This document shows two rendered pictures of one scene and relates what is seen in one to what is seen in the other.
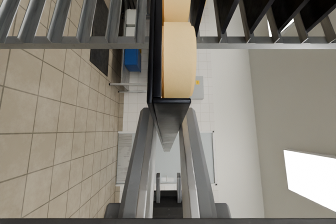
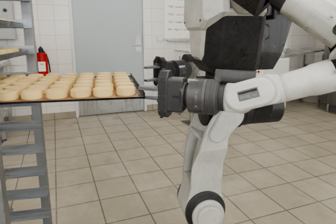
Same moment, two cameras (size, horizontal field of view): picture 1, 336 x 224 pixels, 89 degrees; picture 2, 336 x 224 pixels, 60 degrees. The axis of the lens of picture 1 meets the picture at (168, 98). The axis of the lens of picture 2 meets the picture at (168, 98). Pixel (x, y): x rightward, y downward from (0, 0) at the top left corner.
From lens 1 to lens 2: 0.68 m
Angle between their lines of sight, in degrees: 34
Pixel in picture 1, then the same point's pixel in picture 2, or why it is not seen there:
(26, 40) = (44, 192)
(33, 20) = (22, 193)
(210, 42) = (31, 36)
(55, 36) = (38, 171)
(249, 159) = not seen: outside the picture
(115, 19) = (13, 125)
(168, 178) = (136, 43)
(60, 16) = (15, 173)
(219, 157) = not seen: outside the picture
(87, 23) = (20, 148)
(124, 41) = (37, 114)
